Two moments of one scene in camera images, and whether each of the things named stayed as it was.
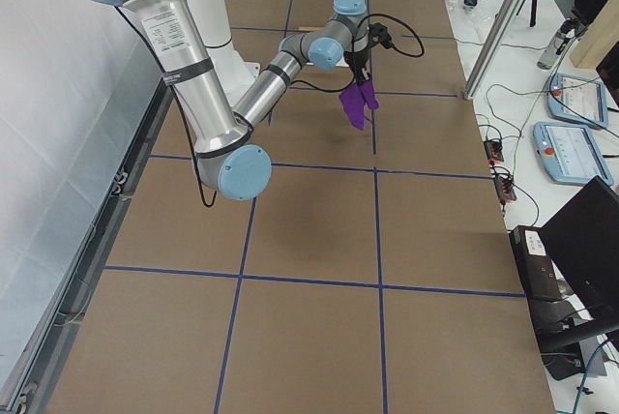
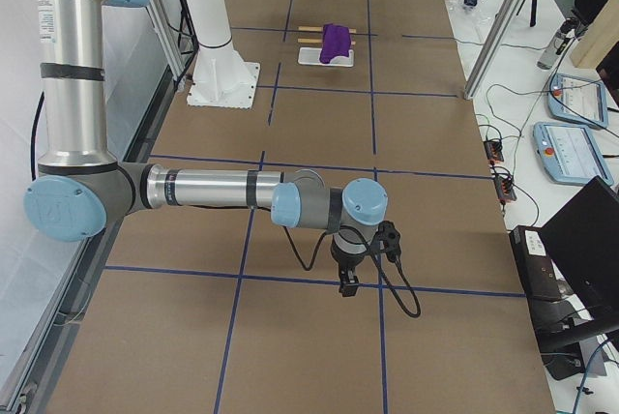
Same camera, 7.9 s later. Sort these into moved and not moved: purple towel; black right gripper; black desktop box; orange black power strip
Moved: purple towel; black right gripper
Not moved: black desktop box; orange black power strip
